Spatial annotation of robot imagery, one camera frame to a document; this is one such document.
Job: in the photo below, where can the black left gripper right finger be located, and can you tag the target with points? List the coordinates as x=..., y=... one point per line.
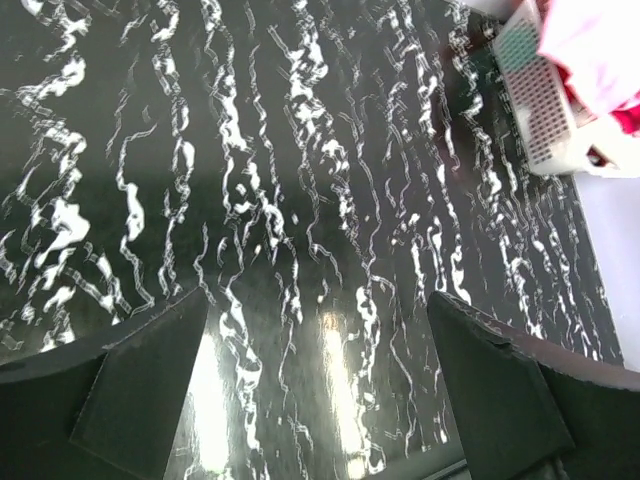
x=526, y=408

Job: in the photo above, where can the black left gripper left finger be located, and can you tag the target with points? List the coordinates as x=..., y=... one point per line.
x=105, y=406

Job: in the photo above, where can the pink t shirt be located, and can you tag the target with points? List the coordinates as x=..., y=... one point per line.
x=597, y=44

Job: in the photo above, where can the white plastic laundry basket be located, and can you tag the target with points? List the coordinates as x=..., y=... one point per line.
x=560, y=137

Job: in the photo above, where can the magenta red shirt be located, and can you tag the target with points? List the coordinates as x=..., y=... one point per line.
x=628, y=117

